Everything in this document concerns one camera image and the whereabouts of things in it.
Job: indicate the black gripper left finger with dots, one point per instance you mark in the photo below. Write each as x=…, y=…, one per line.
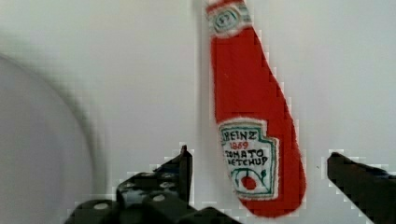
x=158, y=197

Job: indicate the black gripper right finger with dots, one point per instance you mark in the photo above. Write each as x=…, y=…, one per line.
x=371, y=189

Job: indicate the red plush ketchup bottle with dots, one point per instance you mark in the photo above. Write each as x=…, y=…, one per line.
x=256, y=131

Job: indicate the grey round plate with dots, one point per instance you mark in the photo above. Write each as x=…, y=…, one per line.
x=45, y=164

